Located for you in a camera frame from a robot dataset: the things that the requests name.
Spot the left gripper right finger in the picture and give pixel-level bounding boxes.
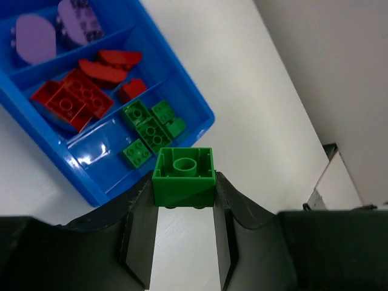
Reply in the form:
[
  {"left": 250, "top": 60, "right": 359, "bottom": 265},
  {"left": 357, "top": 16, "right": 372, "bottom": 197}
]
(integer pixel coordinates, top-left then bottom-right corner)
[{"left": 213, "top": 172, "right": 387, "bottom": 290}]

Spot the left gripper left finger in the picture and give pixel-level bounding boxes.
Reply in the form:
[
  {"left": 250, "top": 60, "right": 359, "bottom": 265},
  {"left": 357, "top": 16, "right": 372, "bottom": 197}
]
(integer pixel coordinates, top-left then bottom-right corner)
[{"left": 1, "top": 173, "right": 158, "bottom": 290}]

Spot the green lego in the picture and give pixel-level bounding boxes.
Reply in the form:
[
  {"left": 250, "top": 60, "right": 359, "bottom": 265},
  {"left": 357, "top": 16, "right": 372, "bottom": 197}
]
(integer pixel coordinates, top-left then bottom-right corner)
[
  {"left": 150, "top": 99, "right": 175, "bottom": 125},
  {"left": 152, "top": 147, "right": 216, "bottom": 209}
]

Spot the green small lego brick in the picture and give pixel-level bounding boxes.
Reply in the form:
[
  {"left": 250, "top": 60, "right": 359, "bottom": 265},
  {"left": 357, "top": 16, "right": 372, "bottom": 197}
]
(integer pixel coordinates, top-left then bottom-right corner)
[{"left": 163, "top": 118, "right": 186, "bottom": 138}]

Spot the red round lego brick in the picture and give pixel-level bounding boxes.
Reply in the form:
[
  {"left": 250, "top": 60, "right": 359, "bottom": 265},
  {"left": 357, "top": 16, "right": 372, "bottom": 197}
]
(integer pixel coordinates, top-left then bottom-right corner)
[{"left": 30, "top": 81, "right": 93, "bottom": 133}]

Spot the small red lego brick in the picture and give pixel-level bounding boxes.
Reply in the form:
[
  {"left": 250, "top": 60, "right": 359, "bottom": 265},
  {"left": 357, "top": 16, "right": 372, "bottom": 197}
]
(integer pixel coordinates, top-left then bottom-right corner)
[{"left": 118, "top": 79, "right": 147, "bottom": 103}]

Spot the purple base lego brick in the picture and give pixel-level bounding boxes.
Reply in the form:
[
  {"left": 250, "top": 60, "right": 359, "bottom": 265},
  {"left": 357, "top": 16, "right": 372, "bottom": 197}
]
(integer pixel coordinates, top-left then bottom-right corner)
[{"left": 56, "top": 0, "right": 104, "bottom": 49}]

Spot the purple round lego brick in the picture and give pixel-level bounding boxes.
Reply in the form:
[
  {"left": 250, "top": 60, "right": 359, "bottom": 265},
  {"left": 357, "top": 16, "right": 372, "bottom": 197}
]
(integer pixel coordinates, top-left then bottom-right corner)
[{"left": 11, "top": 13, "right": 57, "bottom": 66}]

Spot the blue divided plastic tray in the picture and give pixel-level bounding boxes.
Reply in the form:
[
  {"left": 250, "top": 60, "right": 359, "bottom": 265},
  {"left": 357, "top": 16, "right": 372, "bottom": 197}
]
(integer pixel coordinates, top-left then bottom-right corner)
[{"left": 1, "top": 1, "right": 215, "bottom": 206}]

